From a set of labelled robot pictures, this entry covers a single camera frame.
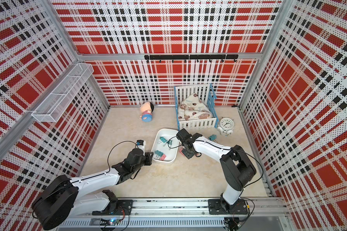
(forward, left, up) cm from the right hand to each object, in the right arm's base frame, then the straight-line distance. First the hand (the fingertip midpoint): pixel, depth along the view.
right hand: (194, 150), depth 89 cm
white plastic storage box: (+6, +19, -4) cm, 20 cm away
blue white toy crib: (+47, -13, +5) cm, 49 cm away
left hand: (-2, +25, 0) cm, 25 cm away
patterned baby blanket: (+40, -1, -4) cm, 40 cm away
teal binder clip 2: (-2, +22, -3) cm, 23 cm away
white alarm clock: (+21, -25, -3) cm, 32 cm away
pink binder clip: (-3, +20, -4) cm, 21 cm away
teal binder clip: (+9, +21, -2) cm, 23 cm away
